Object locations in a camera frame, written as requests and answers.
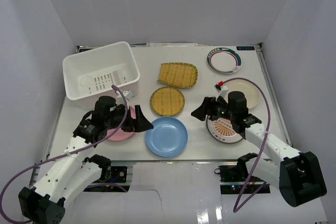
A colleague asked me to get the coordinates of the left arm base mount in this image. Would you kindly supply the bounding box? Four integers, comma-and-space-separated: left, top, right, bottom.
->
84, 166, 130, 193

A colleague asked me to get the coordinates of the blue plastic plate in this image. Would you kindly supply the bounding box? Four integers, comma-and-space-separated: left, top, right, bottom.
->
145, 116, 188, 158

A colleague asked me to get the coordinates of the pink plastic plate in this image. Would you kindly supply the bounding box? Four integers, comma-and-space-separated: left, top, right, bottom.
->
108, 107, 135, 142

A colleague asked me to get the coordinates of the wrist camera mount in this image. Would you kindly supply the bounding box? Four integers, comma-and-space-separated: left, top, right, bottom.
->
123, 90, 135, 101
214, 81, 228, 100

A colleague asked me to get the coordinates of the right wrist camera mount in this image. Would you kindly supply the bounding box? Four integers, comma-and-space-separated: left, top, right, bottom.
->
214, 81, 228, 100

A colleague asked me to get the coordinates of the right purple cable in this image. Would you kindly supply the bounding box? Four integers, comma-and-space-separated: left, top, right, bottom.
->
222, 77, 271, 213

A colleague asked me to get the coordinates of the white plate orange sunburst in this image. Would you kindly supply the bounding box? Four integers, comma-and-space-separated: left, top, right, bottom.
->
206, 116, 243, 144

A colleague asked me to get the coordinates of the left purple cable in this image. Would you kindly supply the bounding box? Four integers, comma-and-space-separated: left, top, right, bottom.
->
0, 84, 130, 221

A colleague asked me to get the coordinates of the blue label sticker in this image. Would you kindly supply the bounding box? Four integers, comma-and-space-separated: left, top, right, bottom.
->
236, 46, 255, 51

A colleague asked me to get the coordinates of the cream plain plate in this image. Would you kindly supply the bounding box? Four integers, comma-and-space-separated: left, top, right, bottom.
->
224, 80, 259, 109

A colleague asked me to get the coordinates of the round woven bamboo tray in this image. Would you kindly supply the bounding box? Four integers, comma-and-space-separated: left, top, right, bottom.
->
150, 87, 185, 116

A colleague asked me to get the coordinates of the white plate with teal rim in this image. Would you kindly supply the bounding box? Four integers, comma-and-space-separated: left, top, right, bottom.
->
207, 47, 242, 74

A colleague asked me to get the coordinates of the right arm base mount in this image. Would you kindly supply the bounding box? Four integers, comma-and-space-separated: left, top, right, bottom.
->
214, 165, 264, 195

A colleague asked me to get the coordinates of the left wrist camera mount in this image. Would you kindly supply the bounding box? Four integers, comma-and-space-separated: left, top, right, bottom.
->
123, 90, 135, 101

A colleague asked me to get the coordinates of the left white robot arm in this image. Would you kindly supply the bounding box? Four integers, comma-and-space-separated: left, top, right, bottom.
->
18, 96, 153, 223

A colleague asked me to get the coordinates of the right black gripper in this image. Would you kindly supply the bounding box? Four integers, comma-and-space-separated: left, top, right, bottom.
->
191, 96, 235, 122

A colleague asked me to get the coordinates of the scoop-shaped woven bamboo tray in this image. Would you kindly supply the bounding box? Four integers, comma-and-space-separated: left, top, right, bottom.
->
158, 62, 198, 89

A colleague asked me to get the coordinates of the white plastic bin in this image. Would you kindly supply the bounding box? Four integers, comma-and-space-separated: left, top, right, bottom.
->
62, 41, 140, 110

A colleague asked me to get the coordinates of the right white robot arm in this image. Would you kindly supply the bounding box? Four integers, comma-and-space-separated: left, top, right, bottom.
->
191, 91, 327, 207

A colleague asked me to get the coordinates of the purple cable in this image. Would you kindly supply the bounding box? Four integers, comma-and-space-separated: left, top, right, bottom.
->
0, 84, 130, 221
222, 77, 271, 213

